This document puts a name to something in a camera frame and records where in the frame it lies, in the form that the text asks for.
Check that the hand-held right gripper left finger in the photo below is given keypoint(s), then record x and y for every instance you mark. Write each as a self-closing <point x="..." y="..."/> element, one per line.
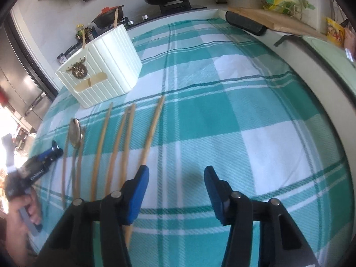
<point x="139" y="189"/>

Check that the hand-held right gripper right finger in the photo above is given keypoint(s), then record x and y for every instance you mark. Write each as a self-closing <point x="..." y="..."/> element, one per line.
<point x="215" y="192"/>

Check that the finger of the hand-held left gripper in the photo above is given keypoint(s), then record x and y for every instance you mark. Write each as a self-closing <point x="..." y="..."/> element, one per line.
<point x="50" y="150"/>
<point x="54" y="157"/>

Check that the metal spoon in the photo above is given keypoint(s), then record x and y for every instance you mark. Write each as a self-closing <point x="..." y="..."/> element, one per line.
<point x="75" y="133"/>

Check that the group of wooden chopsticks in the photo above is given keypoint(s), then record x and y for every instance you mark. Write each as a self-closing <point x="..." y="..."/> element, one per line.
<point x="101" y="147"/>

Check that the long bamboo chopstick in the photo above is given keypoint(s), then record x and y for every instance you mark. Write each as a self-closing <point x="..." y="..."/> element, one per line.
<point x="151" y="133"/>

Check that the cream ribbed utensil holder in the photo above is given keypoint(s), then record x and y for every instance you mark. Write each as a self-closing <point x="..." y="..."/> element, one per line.
<point x="111" y="61"/>

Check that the person's left forearm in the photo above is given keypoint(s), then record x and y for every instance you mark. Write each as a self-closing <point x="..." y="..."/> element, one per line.
<point x="16" y="240"/>

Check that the person's left hand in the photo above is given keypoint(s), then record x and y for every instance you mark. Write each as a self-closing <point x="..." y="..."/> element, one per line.
<point x="33" y="208"/>

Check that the red fridge sticker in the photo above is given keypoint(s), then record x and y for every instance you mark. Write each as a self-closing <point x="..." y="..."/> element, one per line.
<point x="2" y="97"/>

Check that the grey refrigerator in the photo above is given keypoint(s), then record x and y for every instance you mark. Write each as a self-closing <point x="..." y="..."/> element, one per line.
<point x="16" y="69"/>

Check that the row of spice jars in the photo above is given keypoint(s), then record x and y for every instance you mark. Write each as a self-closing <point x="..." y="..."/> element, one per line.
<point x="69" y="54"/>

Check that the short-looking bamboo chopstick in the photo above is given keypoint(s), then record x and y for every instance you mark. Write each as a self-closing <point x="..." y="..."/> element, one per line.
<point x="115" y="19"/>
<point x="83" y="39"/>

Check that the yellow-capped sauce bottle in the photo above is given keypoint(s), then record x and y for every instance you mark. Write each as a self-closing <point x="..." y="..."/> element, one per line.
<point x="80" y="34"/>

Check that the dark sauce bottle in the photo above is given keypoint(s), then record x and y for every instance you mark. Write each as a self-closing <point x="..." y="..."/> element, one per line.
<point x="89" y="33"/>

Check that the black clay pot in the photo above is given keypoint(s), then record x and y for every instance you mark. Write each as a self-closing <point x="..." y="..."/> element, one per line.
<point x="105" y="19"/>

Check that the red pot lid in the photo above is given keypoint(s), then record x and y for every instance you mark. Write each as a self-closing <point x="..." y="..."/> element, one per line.
<point x="110" y="9"/>

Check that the pale green tray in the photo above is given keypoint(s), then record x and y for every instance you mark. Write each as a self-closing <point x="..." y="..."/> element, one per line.
<point x="328" y="52"/>

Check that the wooden cutting board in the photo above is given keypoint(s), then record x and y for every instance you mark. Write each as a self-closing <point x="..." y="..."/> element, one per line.
<point x="278" y="19"/>

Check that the black glass gas stove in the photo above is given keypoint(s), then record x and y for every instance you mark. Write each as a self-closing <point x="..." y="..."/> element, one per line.
<point x="178" y="7"/>

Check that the green and yellow plastic bags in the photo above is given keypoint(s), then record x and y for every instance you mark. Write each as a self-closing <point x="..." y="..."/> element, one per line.
<point x="281" y="1"/>

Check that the white plastic board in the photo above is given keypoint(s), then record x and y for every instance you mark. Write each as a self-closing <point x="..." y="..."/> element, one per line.
<point x="317" y="5"/>

